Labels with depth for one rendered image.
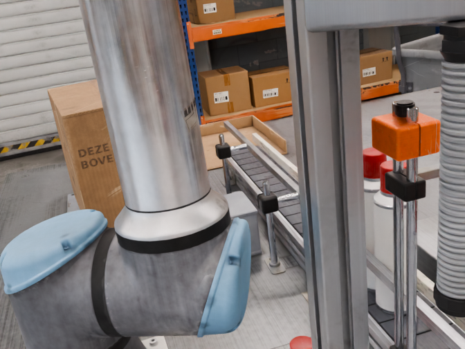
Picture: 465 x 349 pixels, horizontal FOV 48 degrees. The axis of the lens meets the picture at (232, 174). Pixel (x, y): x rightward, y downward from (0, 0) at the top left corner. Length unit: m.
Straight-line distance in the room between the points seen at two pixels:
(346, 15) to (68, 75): 4.44
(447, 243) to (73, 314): 0.36
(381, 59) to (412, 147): 4.49
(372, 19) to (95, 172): 0.75
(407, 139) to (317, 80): 0.09
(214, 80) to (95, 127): 3.33
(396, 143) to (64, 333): 0.37
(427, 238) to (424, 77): 2.10
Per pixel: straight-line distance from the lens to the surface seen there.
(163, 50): 0.46
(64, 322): 0.58
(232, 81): 4.34
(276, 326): 0.82
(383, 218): 0.68
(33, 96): 4.79
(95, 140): 1.02
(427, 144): 0.47
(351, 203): 0.48
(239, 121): 1.71
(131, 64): 0.46
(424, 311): 0.63
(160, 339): 0.77
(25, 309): 0.59
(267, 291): 0.89
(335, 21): 0.37
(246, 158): 1.32
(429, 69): 2.94
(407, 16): 0.37
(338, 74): 0.44
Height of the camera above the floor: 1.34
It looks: 22 degrees down
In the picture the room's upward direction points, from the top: 8 degrees counter-clockwise
